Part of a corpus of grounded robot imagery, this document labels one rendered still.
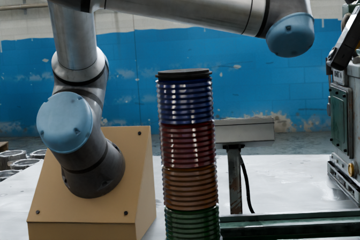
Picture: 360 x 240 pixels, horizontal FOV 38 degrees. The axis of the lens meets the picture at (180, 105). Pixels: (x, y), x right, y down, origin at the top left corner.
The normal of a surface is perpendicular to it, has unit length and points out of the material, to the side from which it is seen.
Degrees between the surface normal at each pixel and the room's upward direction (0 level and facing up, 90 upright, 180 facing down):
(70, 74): 90
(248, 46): 90
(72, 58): 135
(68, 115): 53
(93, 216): 45
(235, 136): 68
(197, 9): 112
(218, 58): 90
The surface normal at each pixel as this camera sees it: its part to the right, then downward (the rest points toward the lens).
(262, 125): -0.05, -0.25
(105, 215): -0.18, -0.60
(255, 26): -0.02, 0.74
